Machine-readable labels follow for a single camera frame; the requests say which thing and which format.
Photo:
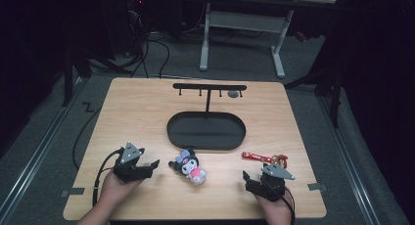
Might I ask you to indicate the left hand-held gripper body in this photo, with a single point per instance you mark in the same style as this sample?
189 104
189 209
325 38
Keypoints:
130 171

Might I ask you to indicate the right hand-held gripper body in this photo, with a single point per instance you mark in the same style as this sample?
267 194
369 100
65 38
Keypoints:
269 187

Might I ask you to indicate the red tool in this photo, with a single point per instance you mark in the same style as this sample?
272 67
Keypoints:
256 157

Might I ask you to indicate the black hook rack with tray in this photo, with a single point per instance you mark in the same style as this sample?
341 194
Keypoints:
205 133

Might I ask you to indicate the person's right hand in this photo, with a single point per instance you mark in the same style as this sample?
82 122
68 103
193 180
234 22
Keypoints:
277 210

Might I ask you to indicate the person's left hand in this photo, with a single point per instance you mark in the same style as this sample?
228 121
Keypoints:
115 190

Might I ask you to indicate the grey tape piece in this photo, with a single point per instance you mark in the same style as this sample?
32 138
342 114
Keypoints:
76 191
316 187

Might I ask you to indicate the grey round table grommet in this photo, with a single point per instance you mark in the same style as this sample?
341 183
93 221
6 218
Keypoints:
233 94

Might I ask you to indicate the black metal stand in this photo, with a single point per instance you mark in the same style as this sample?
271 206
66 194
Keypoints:
334 94
68 78

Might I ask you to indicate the dark computer tower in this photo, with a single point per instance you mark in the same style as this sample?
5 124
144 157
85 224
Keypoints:
135 19

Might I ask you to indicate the small red object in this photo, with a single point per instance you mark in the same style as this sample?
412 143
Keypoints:
300 36

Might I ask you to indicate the white-framed wooden desk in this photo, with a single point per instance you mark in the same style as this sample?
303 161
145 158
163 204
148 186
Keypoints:
244 22

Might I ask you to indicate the metal floor rail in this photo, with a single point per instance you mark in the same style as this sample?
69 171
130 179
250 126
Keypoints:
350 166
36 153

